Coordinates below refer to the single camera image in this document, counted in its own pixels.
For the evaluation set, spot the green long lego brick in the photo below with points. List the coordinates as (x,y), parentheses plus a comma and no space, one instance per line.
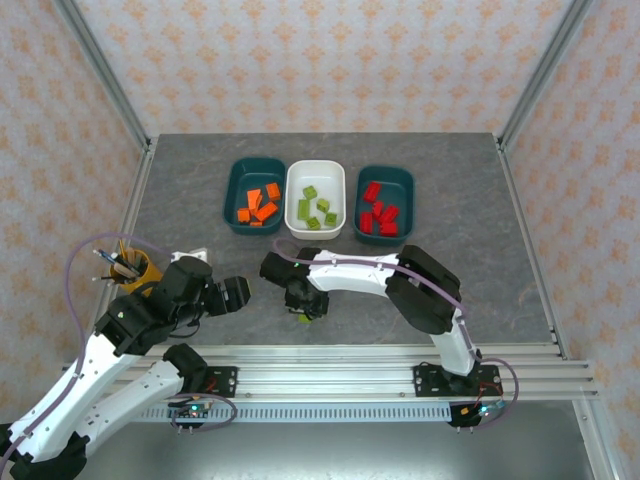
(303,318)

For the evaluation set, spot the green square lego brick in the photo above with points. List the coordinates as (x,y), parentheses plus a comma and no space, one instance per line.
(310,191)
(323,205)
(313,223)
(330,218)

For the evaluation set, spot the green large lego plate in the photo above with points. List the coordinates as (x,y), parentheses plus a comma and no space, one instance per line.
(303,210)

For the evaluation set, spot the orange long lego brick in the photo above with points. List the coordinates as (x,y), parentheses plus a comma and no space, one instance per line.
(266,212)

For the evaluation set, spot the orange square lego brick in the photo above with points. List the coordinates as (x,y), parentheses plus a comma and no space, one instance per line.
(273,191)

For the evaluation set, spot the red square lego brick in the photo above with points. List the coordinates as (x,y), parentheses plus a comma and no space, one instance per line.
(389,229)

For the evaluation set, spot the red small lego brick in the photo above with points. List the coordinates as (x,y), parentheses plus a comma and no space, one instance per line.
(378,207)

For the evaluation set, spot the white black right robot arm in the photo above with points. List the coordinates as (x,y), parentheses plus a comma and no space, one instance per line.
(350,275)

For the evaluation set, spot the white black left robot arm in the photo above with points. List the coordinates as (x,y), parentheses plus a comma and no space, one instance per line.
(145,385)

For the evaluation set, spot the yellow pencil cup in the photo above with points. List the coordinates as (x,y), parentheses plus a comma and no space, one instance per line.
(150,275)

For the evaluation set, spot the beige wooden stick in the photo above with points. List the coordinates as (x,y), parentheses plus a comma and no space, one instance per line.
(125,269)

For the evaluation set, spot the aluminium mounting beam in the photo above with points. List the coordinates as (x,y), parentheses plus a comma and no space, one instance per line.
(325,372)

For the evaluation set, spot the yellow pencil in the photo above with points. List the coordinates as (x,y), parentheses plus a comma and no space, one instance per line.
(122,249)

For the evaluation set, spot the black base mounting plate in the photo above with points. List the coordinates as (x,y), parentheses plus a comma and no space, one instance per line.
(425,382)
(225,382)

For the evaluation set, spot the black pencil white tip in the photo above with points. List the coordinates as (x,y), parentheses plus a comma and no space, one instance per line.
(102,278)

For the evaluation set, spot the blue pen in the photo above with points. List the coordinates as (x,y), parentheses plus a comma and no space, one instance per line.
(107,256)

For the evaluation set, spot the white plastic container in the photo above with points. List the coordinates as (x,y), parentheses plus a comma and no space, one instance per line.
(320,175)

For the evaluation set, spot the small circuit board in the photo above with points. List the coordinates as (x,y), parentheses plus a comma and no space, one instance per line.
(482,411)
(192,410)

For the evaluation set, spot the teal plastic container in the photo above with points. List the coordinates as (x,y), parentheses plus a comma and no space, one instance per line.
(245,175)
(395,180)

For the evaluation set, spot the aluminium table side rail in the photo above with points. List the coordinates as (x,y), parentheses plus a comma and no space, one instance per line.
(136,200)
(532,250)

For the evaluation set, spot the aluminium frame post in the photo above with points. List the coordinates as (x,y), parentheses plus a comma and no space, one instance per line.
(104,70)
(544,70)

